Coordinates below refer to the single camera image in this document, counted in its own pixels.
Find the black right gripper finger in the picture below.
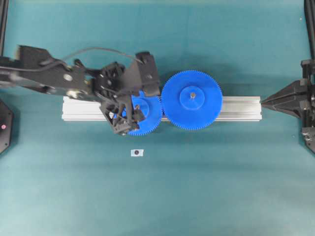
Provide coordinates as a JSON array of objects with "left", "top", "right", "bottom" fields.
[
  {"left": 261, "top": 80, "right": 308, "bottom": 104},
  {"left": 262, "top": 103, "right": 302, "bottom": 118}
]

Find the black left frame post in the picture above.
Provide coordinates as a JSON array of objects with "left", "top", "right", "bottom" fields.
[{"left": 0, "top": 0, "right": 9, "bottom": 56}]

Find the black frame post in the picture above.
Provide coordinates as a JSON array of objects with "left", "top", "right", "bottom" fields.
[
  {"left": 304, "top": 0, "right": 315, "bottom": 59},
  {"left": 0, "top": 0, "right": 9, "bottom": 56}
]

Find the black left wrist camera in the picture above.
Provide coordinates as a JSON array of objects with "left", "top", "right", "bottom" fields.
[{"left": 122, "top": 52, "right": 160, "bottom": 97}]

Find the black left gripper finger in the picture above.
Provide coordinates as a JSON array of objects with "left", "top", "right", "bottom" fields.
[
  {"left": 99, "top": 97, "right": 144, "bottom": 135},
  {"left": 94, "top": 62, "right": 128, "bottom": 98}
]

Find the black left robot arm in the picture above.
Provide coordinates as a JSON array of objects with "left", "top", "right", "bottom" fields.
[{"left": 0, "top": 46, "right": 154, "bottom": 135}]

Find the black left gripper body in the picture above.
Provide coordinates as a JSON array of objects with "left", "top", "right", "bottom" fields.
[{"left": 16, "top": 46, "right": 100, "bottom": 101}]

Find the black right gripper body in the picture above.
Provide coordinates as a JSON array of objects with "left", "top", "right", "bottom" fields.
[{"left": 300, "top": 59, "right": 315, "bottom": 148}]

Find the small blue plastic gear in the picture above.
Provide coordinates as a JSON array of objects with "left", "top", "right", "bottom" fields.
[{"left": 128, "top": 91, "right": 162, "bottom": 136}]

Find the silver aluminium extrusion rail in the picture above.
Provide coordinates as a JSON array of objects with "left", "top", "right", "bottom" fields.
[{"left": 62, "top": 96, "right": 262, "bottom": 121}]

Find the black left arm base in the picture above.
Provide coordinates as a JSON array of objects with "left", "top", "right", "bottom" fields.
[{"left": 0, "top": 100, "right": 14, "bottom": 153}]

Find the black right frame post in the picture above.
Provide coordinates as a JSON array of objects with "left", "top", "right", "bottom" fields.
[{"left": 304, "top": 0, "right": 315, "bottom": 59}]

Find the large blue plastic gear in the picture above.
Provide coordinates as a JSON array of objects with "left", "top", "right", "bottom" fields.
[{"left": 161, "top": 70, "right": 223, "bottom": 130}]

